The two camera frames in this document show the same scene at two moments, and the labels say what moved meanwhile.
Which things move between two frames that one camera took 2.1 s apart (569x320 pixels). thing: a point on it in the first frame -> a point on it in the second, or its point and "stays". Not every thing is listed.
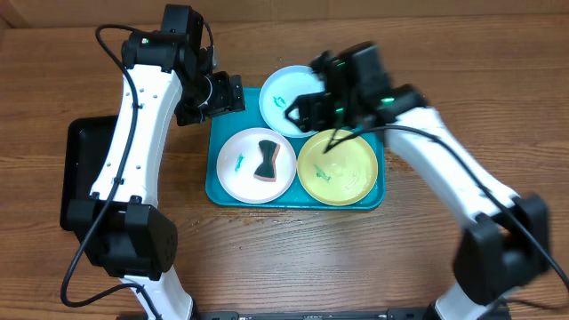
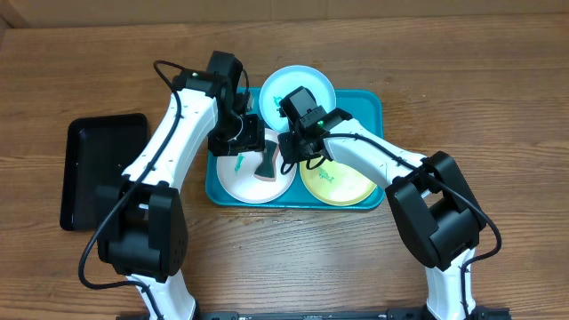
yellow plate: (344, 174) stays
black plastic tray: (85, 142) stays
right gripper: (313, 115) -> (291, 144)
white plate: (240, 156) stays
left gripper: (226, 100) -> (252, 140)
